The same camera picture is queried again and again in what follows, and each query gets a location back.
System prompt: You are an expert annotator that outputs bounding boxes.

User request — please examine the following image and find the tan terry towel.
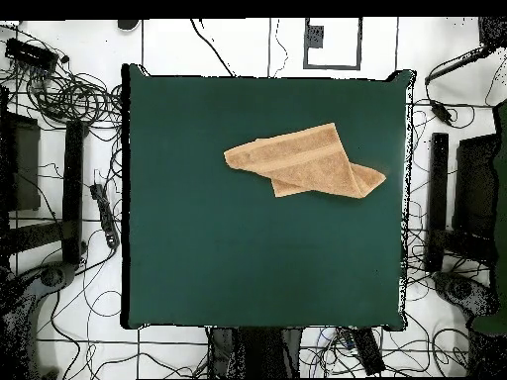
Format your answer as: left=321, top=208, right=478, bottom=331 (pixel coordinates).
left=223, top=122, right=387, bottom=200

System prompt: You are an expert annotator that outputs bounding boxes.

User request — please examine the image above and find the black flat panel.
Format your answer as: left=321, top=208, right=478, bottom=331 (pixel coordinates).
left=0, top=112, right=42, bottom=213
left=453, top=134, right=500, bottom=238

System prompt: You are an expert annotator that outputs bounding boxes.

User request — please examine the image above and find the dark green table cloth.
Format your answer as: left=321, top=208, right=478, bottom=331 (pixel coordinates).
left=120, top=62, right=415, bottom=332

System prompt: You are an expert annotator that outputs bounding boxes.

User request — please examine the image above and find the black power strip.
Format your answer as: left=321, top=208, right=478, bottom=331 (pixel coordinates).
left=89, top=182, right=120, bottom=249
left=344, top=328, right=386, bottom=376

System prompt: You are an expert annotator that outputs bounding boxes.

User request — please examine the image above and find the black upright bar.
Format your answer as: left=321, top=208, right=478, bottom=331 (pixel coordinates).
left=425, top=132, right=450, bottom=272
left=62, top=120, right=86, bottom=264

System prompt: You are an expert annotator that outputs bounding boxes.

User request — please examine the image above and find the black power adapter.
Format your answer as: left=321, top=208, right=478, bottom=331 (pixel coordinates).
left=429, top=98, right=455, bottom=126

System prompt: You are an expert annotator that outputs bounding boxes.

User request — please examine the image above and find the black stand base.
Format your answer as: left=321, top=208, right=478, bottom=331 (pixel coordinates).
left=7, top=260, right=78, bottom=318
left=433, top=270, right=496, bottom=318

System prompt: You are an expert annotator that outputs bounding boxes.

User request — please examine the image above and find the black electronics box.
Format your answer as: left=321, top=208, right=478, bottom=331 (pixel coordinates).
left=5, top=37, right=60, bottom=72

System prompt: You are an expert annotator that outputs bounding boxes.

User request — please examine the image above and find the black rod with head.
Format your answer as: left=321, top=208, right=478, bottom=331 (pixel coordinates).
left=424, top=16, right=507, bottom=85

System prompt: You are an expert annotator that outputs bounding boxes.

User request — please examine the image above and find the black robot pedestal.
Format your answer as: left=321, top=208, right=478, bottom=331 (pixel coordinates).
left=207, top=326, right=303, bottom=379

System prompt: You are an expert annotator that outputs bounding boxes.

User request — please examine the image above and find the long black cable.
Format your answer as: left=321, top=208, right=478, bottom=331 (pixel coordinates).
left=189, top=17, right=238, bottom=77

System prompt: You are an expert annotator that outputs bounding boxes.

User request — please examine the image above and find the grey rectangular frame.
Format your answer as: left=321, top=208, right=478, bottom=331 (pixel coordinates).
left=303, top=17, right=362, bottom=71

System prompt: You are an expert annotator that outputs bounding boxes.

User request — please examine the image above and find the black cable tangle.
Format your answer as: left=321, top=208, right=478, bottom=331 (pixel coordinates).
left=0, top=64, right=124, bottom=132

